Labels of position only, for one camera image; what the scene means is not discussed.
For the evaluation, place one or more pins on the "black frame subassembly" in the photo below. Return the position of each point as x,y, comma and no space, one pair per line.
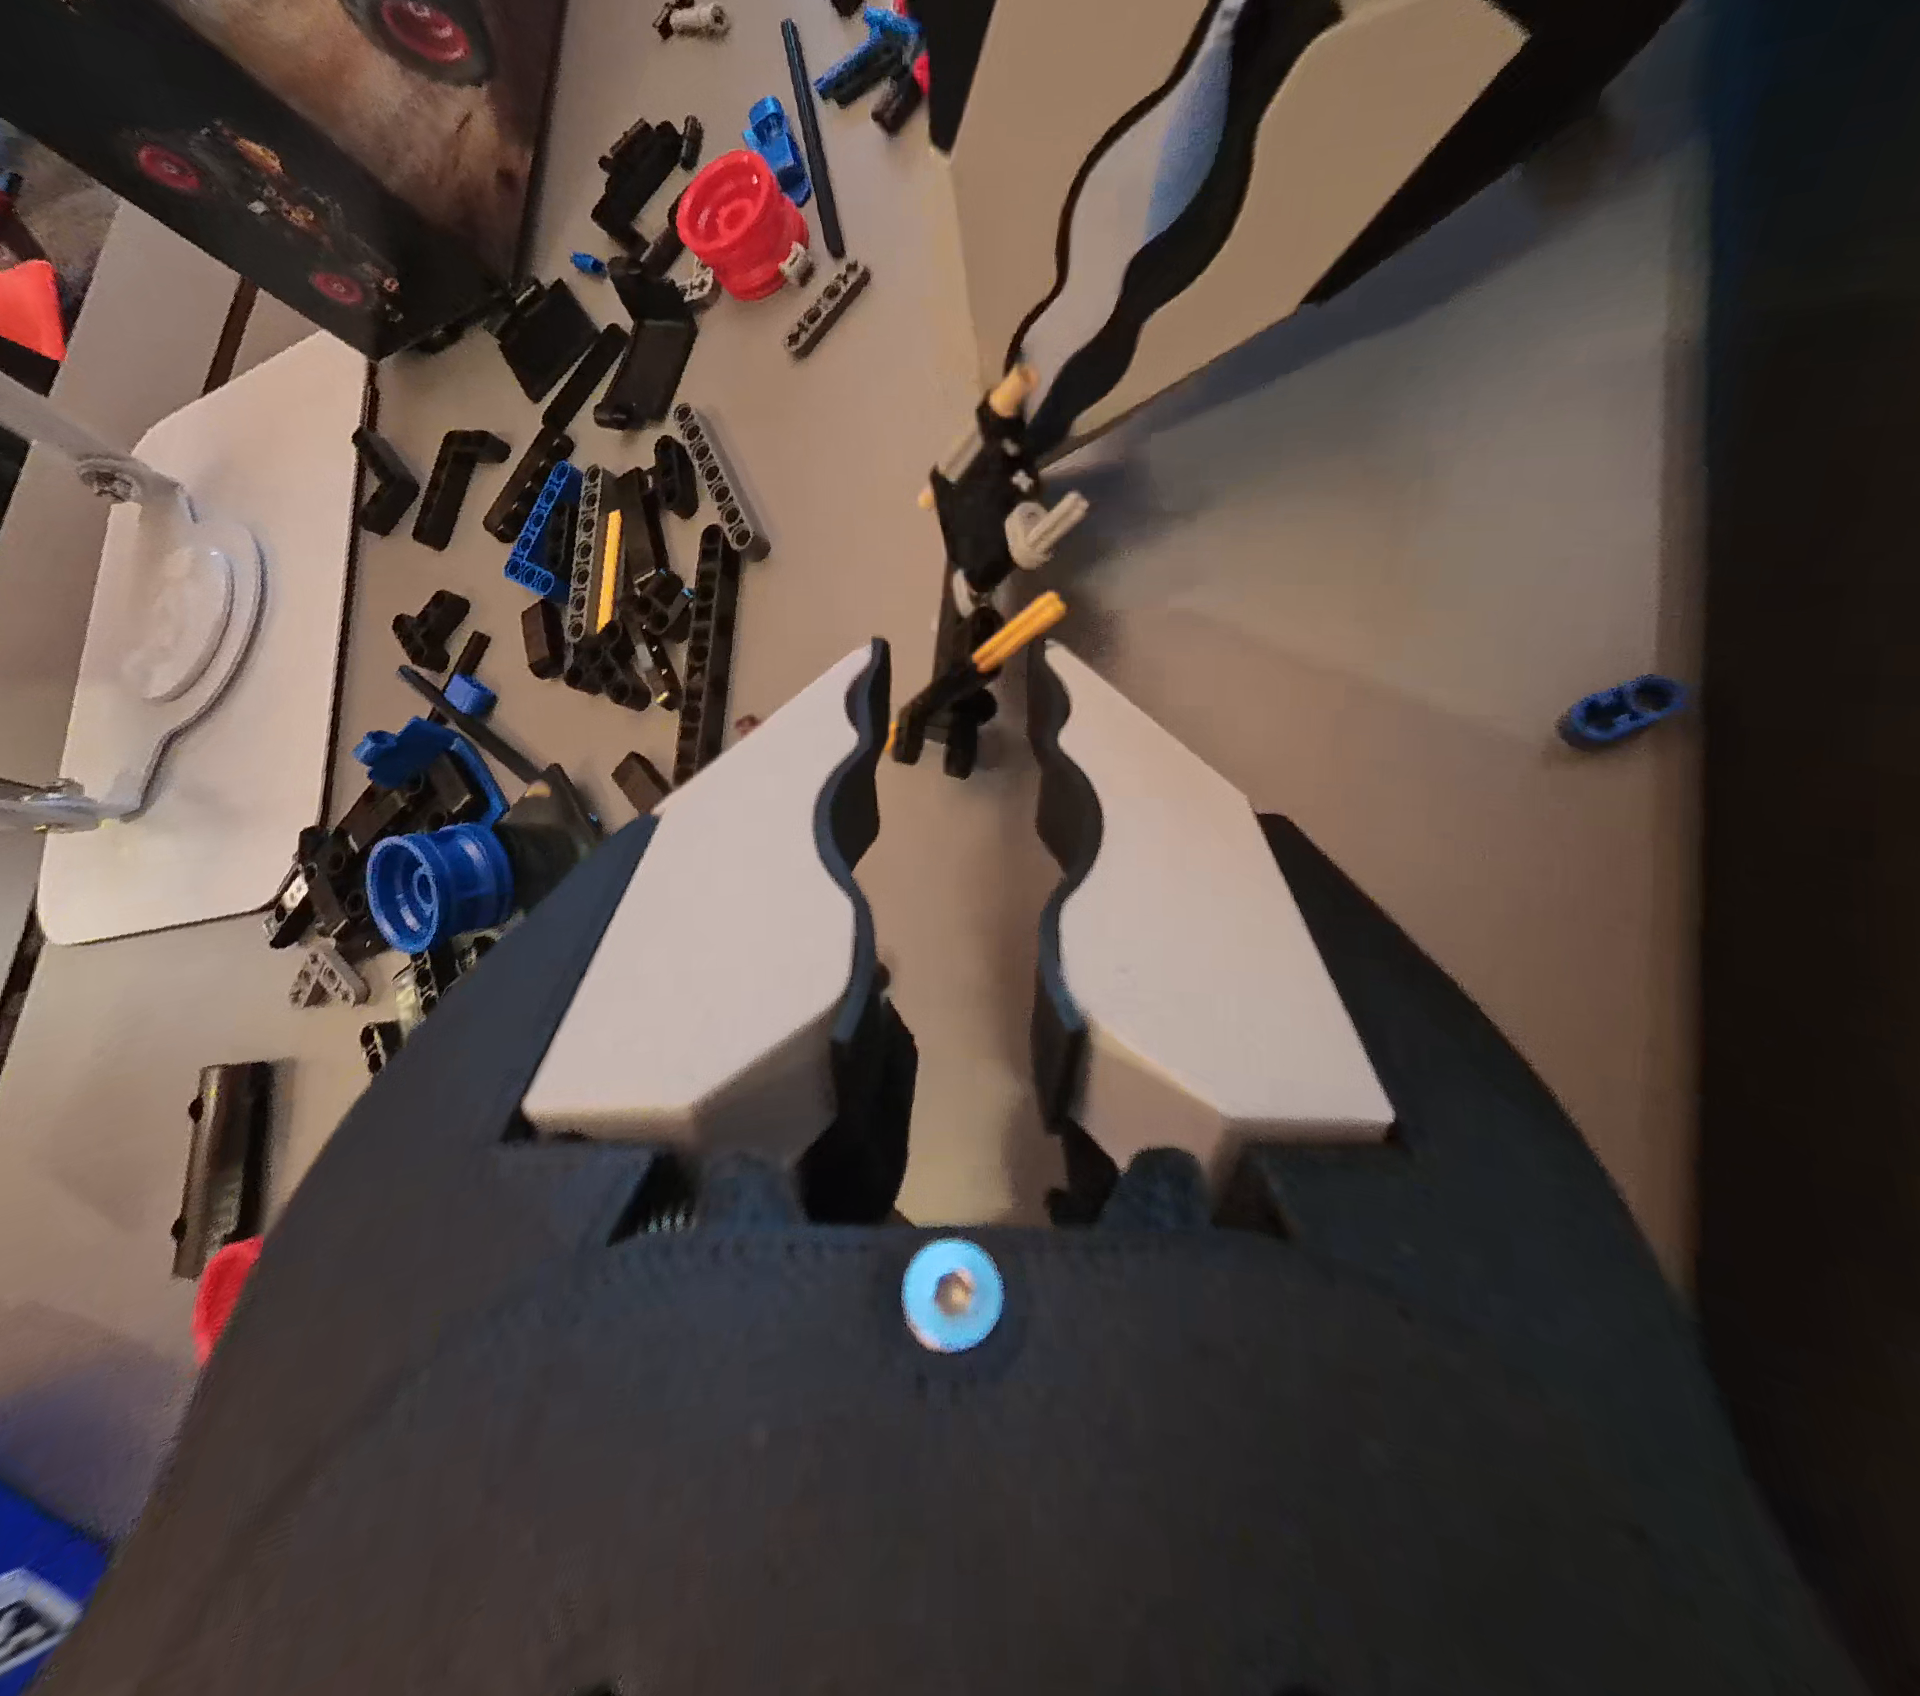
353,855

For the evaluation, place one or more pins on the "small blue connector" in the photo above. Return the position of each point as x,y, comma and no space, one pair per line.
472,694

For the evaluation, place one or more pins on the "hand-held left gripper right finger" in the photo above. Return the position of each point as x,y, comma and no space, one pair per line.
1209,975

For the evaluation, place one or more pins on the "dark grey thin liftarm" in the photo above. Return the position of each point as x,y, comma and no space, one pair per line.
827,307

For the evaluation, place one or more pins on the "dark grey beam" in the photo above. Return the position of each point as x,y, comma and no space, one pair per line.
588,549

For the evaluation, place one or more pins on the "brown axle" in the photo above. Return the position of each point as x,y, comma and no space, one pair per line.
642,781

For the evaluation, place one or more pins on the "light grey L-shaped liftarm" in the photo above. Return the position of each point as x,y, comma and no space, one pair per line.
327,975

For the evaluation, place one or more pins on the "black flat panel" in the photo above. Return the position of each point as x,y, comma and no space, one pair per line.
548,339

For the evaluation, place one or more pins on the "blue angled panel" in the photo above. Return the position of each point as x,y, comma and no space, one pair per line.
407,751

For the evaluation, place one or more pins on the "blue plastic bin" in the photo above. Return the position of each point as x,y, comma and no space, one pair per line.
37,1607

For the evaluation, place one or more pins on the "yellow axle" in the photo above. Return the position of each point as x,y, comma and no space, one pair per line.
607,570

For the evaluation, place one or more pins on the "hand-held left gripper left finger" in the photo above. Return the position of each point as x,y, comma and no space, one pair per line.
704,975

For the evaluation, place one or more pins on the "small blue two-hole beam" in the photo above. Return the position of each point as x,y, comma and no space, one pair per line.
1620,708

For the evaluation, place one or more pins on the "thin black axle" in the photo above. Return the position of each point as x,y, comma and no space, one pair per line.
482,727

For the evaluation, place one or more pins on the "red object under table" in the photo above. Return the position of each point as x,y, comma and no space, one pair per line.
29,315

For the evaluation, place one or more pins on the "white booklet stand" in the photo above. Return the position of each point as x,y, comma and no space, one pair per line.
255,675

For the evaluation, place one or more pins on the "blue curved panel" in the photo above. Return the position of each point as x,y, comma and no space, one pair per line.
774,144

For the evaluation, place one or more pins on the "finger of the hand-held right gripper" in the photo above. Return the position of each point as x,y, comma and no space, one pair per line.
1080,1
1378,106

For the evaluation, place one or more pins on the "grey axle pin with connector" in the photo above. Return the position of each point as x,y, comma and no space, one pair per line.
692,17

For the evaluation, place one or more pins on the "black bent beam cluster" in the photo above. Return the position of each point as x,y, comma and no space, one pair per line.
640,174

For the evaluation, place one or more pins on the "black beam assembly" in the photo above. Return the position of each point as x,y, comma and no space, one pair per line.
983,512

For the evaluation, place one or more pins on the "building set box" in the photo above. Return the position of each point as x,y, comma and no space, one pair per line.
225,1

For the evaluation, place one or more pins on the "long grey beam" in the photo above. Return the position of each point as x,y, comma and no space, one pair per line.
721,479

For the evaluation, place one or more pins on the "long black axle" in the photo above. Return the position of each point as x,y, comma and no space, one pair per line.
814,137

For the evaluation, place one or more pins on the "dark grey connector piece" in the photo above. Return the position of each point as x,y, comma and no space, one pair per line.
225,1170

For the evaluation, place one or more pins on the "blue frame beam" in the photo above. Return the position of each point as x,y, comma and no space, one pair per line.
543,527

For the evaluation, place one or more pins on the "black curved panel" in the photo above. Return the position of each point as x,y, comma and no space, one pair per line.
644,368

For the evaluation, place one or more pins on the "red wheel rim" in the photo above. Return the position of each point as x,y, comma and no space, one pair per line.
225,1296
736,217

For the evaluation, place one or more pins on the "blue wheel rim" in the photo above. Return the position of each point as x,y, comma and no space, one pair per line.
435,885

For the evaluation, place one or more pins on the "black perforated panel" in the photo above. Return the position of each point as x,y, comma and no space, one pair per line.
1815,826

